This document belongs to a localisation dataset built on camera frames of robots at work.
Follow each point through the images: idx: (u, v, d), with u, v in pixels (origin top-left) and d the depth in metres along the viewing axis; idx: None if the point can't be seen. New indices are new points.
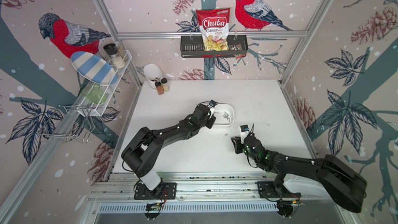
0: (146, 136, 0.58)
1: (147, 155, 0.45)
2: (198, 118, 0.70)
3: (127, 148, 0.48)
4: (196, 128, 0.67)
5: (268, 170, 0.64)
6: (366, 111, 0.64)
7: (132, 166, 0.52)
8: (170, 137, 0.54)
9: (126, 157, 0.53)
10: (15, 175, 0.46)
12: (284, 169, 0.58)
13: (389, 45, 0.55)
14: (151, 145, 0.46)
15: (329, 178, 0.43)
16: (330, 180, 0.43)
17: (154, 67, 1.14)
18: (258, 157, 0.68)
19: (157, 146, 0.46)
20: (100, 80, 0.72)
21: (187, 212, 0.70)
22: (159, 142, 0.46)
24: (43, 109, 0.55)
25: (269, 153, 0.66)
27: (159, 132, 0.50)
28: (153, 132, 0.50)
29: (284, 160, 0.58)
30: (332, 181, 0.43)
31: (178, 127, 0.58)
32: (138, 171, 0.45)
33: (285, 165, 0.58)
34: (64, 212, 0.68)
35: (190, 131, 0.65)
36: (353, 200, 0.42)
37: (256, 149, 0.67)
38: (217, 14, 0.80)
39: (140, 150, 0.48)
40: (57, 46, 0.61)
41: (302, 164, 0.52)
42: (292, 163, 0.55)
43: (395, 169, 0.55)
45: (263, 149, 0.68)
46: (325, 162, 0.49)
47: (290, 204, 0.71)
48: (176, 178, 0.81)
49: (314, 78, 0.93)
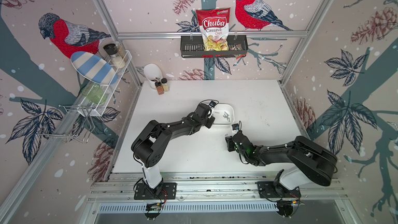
0: (156, 128, 0.55)
1: (157, 146, 0.48)
2: (199, 116, 0.74)
3: (137, 139, 0.51)
4: (199, 124, 0.71)
5: (256, 165, 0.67)
6: (366, 111, 0.64)
7: (142, 157, 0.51)
8: (177, 129, 0.58)
9: (136, 149, 0.51)
10: (15, 176, 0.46)
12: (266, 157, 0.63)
13: (389, 44, 0.55)
14: (161, 136, 0.49)
15: (296, 154, 0.47)
16: (297, 156, 0.47)
17: (154, 67, 1.14)
18: (247, 153, 0.74)
19: (167, 137, 0.50)
20: (100, 80, 0.72)
21: (187, 212, 0.70)
22: (168, 132, 0.49)
24: (43, 110, 0.55)
25: (256, 148, 0.70)
27: (168, 125, 0.53)
28: (162, 124, 0.54)
29: (266, 150, 0.62)
30: (300, 157, 0.47)
31: (183, 122, 0.62)
32: (148, 162, 0.48)
33: (267, 154, 0.62)
34: (64, 212, 0.68)
35: (193, 128, 0.68)
36: (319, 173, 0.45)
37: (243, 144, 0.71)
38: (217, 14, 0.80)
39: (149, 142, 0.50)
40: (57, 46, 0.61)
41: (278, 149, 0.56)
42: (271, 151, 0.59)
43: (395, 169, 0.55)
45: (250, 145, 0.72)
46: (297, 143, 0.53)
47: (290, 204, 0.71)
48: (176, 178, 0.81)
49: (314, 78, 0.93)
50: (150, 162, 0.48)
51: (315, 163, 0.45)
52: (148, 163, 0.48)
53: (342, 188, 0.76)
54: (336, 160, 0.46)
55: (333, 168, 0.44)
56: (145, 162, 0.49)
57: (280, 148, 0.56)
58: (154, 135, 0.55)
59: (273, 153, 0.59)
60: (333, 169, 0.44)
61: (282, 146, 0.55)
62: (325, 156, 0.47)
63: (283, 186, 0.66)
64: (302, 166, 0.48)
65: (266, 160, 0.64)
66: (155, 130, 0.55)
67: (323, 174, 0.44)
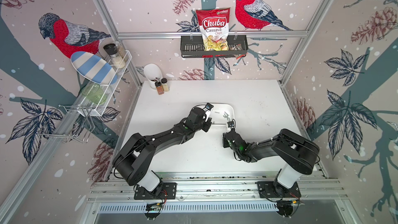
0: (139, 142, 0.51)
1: (139, 164, 0.44)
2: (193, 122, 0.69)
3: (118, 155, 0.47)
4: (192, 132, 0.66)
5: (249, 161, 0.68)
6: (366, 111, 0.64)
7: (123, 173, 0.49)
8: (163, 143, 0.53)
9: (116, 165, 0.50)
10: (15, 175, 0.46)
12: (256, 152, 0.65)
13: (389, 44, 0.55)
14: (143, 152, 0.45)
15: (278, 147, 0.50)
16: (279, 149, 0.50)
17: (154, 67, 1.14)
18: (239, 150, 0.76)
19: (150, 153, 0.45)
20: (100, 80, 0.72)
21: (187, 212, 0.70)
22: (151, 149, 0.45)
24: (43, 109, 0.55)
25: (249, 145, 0.72)
27: (152, 139, 0.49)
28: (146, 138, 0.49)
29: (256, 145, 0.65)
30: (282, 149, 0.49)
31: (172, 132, 0.57)
32: (128, 180, 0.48)
33: (256, 150, 0.65)
34: (64, 212, 0.68)
35: (185, 136, 0.64)
36: (302, 163, 0.47)
37: (236, 141, 0.73)
38: (217, 14, 0.80)
39: (131, 156, 0.47)
40: (57, 46, 0.61)
41: (265, 143, 0.59)
42: (259, 145, 0.62)
43: (396, 169, 0.55)
45: (243, 142, 0.74)
46: (282, 135, 0.55)
47: (290, 204, 0.71)
48: (176, 178, 0.81)
49: (314, 78, 0.93)
50: (130, 180, 0.44)
51: (297, 154, 0.48)
52: (129, 181, 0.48)
53: (342, 188, 0.76)
54: (317, 150, 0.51)
55: (315, 157, 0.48)
56: (126, 180, 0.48)
57: (267, 141, 0.58)
58: (137, 149, 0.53)
59: (261, 148, 0.61)
60: (315, 157, 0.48)
61: (269, 139, 0.58)
62: (308, 146, 0.49)
63: (283, 186, 0.66)
64: (285, 157, 0.51)
65: (256, 156, 0.67)
66: (138, 144, 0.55)
67: (304, 164, 0.47)
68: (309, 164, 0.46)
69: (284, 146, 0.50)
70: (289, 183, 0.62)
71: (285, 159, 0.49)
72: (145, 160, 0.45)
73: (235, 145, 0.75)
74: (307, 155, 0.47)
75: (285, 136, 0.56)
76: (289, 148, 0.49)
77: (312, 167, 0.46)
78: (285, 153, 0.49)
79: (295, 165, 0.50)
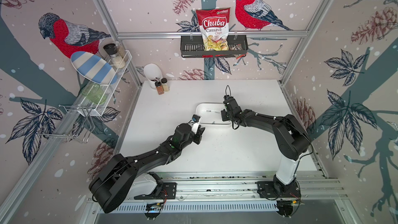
0: (121, 164, 0.48)
1: (116, 188, 0.41)
2: (180, 140, 0.66)
3: (96, 179, 0.44)
4: (179, 152, 0.65)
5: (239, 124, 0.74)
6: (366, 111, 0.64)
7: (99, 199, 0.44)
8: (146, 165, 0.51)
9: (93, 190, 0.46)
10: (15, 175, 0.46)
12: (250, 121, 0.68)
13: (389, 44, 0.55)
14: (124, 174, 0.43)
15: (281, 129, 0.51)
16: (280, 130, 0.51)
17: (153, 67, 1.14)
18: (232, 112, 0.79)
19: (130, 177, 0.43)
20: (100, 80, 0.72)
21: (187, 212, 0.70)
22: (132, 172, 0.43)
24: (43, 109, 0.55)
25: (244, 110, 0.74)
27: (134, 160, 0.47)
28: (128, 159, 0.47)
29: (254, 114, 0.66)
30: (282, 131, 0.51)
31: (157, 152, 0.56)
32: (104, 207, 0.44)
33: (252, 117, 0.65)
34: (63, 212, 0.68)
35: (171, 156, 0.63)
36: (293, 149, 0.50)
37: (230, 104, 0.78)
38: (217, 14, 0.80)
39: (111, 180, 0.44)
40: (57, 46, 0.61)
41: (265, 119, 0.59)
42: (257, 117, 0.63)
43: (395, 168, 0.55)
45: (237, 107, 0.78)
46: (285, 118, 0.56)
47: (290, 203, 0.71)
48: (175, 178, 0.81)
49: (314, 78, 0.93)
50: (105, 207, 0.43)
51: (292, 139, 0.51)
52: (104, 208, 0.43)
53: (342, 188, 0.76)
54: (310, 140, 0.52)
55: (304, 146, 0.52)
56: (102, 207, 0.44)
57: (268, 118, 0.59)
58: (117, 171, 0.49)
59: (258, 121, 0.63)
60: (305, 149, 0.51)
61: (271, 117, 0.58)
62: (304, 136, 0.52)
63: (282, 184, 0.67)
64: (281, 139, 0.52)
65: (248, 123, 0.69)
66: (118, 166, 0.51)
67: (294, 150, 0.50)
68: (298, 152, 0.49)
69: (284, 130, 0.51)
70: (289, 178, 0.63)
71: (278, 140, 0.54)
72: (125, 185, 0.43)
73: (229, 109, 0.79)
74: (301, 144, 0.51)
75: (288, 121, 0.57)
76: (288, 132, 0.51)
77: (298, 155, 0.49)
78: (283, 135, 0.51)
79: (284, 148, 0.53)
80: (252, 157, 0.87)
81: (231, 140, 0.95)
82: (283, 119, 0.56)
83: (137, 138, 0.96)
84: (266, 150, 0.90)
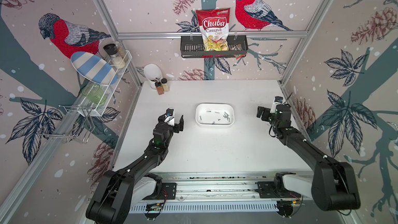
0: (113, 179, 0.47)
1: (119, 201, 0.41)
2: (161, 139, 0.66)
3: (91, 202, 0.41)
4: (165, 150, 0.66)
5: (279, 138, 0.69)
6: (366, 111, 0.64)
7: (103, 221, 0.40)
8: (140, 170, 0.51)
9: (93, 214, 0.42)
10: (15, 175, 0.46)
12: (293, 143, 0.59)
13: (389, 44, 0.55)
14: (122, 186, 0.42)
15: (325, 173, 0.43)
16: (324, 174, 0.42)
17: (154, 67, 1.14)
18: (280, 124, 0.69)
19: (130, 185, 0.43)
20: (100, 80, 0.72)
21: (187, 212, 0.70)
22: (130, 180, 0.43)
24: (43, 110, 0.55)
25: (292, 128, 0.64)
27: (127, 170, 0.46)
28: (120, 172, 0.46)
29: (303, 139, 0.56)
30: (326, 178, 0.42)
31: (145, 157, 0.55)
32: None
33: (298, 141, 0.56)
34: (63, 212, 0.68)
35: (160, 156, 0.63)
36: (328, 199, 0.41)
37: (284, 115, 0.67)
38: (217, 14, 0.80)
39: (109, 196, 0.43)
40: (57, 46, 0.61)
41: (312, 152, 0.49)
42: (303, 144, 0.54)
43: (395, 169, 0.55)
45: (288, 121, 0.68)
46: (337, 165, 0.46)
47: (290, 204, 0.71)
48: (176, 178, 0.81)
49: (314, 78, 0.93)
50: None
51: (333, 190, 0.42)
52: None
53: None
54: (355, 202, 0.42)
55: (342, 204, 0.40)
56: None
57: (317, 153, 0.48)
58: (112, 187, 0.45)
59: (303, 150, 0.53)
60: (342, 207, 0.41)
61: (322, 154, 0.47)
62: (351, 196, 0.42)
63: (281, 179, 0.68)
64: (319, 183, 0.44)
65: (289, 144, 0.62)
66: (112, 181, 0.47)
67: (329, 200, 0.41)
68: (332, 205, 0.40)
69: (329, 176, 0.42)
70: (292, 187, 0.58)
71: (315, 181, 0.45)
72: (126, 196, 0.42)
73: (280, 117, 0.69)
74: (342, 201, 0.41)
75: (340, 169, 0.46)
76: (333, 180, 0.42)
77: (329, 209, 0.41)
78: (324, 181, 0.42)
79: (318, 193, 0.44)
80: (252, 157, 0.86)
81: (231, 140, 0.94)
82: (335, 164, 0.46)
83: (137, 138, 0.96)
84: (266, 150, 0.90)
